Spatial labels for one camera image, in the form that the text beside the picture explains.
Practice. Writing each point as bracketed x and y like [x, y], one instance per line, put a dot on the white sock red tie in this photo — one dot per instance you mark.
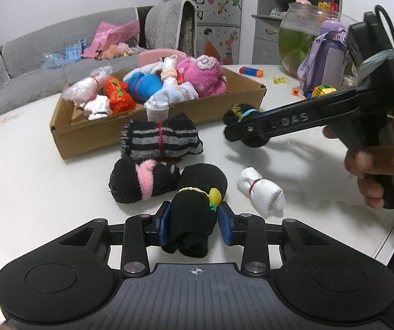
[266, 195]

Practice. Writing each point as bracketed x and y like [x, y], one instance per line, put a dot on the black sock pink tie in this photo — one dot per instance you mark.
[132, 181]

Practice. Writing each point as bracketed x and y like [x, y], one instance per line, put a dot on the black sock yellow tie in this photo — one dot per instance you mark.
[194, 210]

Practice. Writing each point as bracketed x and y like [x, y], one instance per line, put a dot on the black sock blue tie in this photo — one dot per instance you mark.
[241, 126]

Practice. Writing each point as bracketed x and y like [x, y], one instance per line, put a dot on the blue toy castle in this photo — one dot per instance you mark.
[72, 54]

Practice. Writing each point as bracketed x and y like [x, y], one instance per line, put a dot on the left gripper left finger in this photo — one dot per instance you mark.
[142, 231]

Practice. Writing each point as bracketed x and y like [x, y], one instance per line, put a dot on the small white roll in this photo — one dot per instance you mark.
[157, 109]

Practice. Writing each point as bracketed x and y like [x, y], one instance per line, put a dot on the pink plastic bag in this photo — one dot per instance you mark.
[108, 34]

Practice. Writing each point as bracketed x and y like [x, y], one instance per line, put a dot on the pink plastic chair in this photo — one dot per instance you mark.
[153, 55]

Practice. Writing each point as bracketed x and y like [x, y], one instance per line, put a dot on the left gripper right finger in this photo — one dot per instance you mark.
[249, 231]

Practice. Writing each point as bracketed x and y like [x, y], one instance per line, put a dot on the orange plastic bag bundle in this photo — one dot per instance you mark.
[119, 98]

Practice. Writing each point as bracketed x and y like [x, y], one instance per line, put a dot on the black grey striped sock bundle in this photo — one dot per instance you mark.
[173, 138]

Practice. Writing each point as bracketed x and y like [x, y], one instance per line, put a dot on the yellow rubber band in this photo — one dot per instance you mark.
[280, 80]

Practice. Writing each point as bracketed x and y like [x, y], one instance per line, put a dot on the pink fluffy sock bundle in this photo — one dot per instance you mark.
[205, 74]

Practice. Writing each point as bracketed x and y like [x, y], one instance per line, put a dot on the orange plush toy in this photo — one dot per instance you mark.
[114, 51]

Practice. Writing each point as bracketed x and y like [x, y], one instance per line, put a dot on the light blue sock bundle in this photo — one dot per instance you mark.
[172, 95]

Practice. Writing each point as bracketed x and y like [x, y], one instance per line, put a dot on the glass fish bowl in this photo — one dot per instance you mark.
[300, 26]

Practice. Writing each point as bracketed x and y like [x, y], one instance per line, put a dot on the brown cardboard box tray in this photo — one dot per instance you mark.
[75, 135]

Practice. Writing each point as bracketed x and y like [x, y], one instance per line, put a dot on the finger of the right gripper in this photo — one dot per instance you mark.
[278, 126]
[298, 109]

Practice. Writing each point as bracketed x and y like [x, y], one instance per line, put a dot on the white cloth bundle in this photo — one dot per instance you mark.
[96, 108]

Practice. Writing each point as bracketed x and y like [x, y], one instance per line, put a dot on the purple water bottle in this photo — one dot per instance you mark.
[326, 60]

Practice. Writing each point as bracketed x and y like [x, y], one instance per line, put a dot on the person right hand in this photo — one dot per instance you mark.
[367, 163]

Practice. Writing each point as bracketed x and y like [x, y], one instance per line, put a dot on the colourful toy block stick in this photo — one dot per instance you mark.
[250, 71]

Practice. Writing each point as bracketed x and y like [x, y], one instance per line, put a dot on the grey covered sofa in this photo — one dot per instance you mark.
[40, 63]

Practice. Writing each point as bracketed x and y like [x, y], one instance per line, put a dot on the clear plastic bag bundle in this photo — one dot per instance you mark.
[87, 89]

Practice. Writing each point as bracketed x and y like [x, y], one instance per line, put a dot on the decorated grey refrigerator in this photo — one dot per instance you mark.
[218, 29]

